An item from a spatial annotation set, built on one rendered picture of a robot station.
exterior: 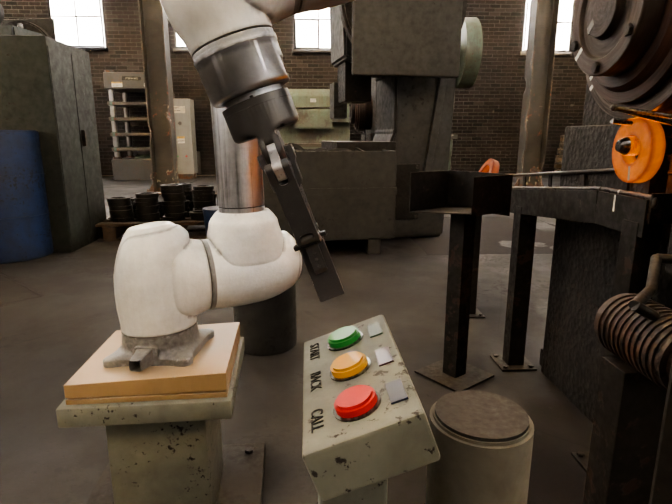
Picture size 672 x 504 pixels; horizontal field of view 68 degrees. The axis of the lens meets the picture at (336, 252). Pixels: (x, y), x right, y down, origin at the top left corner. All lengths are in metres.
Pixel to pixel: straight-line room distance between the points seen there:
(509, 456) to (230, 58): 0.51
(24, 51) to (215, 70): 3.70
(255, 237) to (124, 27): 10.99
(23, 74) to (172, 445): 3.39
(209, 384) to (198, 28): 0.68
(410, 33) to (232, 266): 3.04
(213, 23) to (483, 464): 0.53
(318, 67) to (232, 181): 10.22
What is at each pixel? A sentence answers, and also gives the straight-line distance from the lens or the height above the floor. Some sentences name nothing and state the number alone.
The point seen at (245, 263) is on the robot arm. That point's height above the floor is 0.58.
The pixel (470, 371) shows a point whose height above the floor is 0.01.
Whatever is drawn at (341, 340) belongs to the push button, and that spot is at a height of 0.61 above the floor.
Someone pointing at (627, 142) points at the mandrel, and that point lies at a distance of 1.37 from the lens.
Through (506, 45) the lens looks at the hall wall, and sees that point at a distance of 12.10.
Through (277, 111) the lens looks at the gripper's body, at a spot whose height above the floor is 0.87.
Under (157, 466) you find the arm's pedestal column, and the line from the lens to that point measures 1.19.
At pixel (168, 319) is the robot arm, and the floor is 0.48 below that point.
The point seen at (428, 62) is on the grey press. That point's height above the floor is 1.36.
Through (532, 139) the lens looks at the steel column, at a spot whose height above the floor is 0.79.
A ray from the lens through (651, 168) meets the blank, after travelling 1.35.
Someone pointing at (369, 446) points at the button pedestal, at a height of 0.59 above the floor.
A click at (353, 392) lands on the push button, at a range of 0.48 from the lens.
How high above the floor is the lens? 0.84
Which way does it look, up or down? 13 degrees down
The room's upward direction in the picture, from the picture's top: straight up
